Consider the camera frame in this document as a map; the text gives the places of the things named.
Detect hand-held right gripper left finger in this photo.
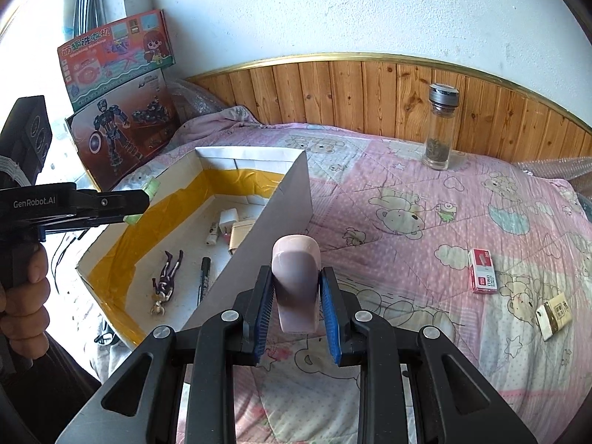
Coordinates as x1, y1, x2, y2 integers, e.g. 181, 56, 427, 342
69, 266, 275, 444

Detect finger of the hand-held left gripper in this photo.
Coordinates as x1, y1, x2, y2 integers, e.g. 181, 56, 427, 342
76, 189, 152, 231

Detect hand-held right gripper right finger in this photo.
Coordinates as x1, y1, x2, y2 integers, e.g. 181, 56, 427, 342
319, 266, 525, 444

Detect cardboard box with yellow tape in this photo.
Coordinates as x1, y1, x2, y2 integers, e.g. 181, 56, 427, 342
76, 145, 308, 347

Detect person's left hand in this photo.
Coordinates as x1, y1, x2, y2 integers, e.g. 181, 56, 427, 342
0, 243, 51, 361

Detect black marker pen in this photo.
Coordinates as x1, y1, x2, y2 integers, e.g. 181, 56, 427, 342
198, 256, 212, 306

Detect robot figure toy box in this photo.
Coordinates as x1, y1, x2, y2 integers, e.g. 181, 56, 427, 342
65, 67, 179, 192

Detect small metal tin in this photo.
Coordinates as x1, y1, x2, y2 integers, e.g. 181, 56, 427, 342
226, 221, 254, 256

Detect dark action figure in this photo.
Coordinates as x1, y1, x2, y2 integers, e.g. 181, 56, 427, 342
149, 250, 185, 317

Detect white charger plug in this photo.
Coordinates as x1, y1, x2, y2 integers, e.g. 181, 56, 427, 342
217, 208, 239, 234

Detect clear bubble wrap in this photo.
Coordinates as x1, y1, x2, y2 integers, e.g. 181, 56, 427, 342
169, 78, 223, 125
515, 155, 592, 204

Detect pink printed quilt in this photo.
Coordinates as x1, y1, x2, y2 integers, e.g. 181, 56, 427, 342
92, 105, 592, 444

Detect orange washing machine toy box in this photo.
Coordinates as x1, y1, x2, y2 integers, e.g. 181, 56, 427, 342
56, 9, 175, 112

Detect red and white staple box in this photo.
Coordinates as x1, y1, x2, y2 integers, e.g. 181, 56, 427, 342
468, 248, 498, 294

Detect person's dark trousers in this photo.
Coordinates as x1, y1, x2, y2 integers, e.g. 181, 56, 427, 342
0, 333, 102, 444

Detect glass bottle with metal lid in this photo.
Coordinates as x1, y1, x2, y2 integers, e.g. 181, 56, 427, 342
422, 82, 460, 171

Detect small beige card box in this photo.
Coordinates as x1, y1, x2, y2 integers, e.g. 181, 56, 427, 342
535, 292, 574, 342

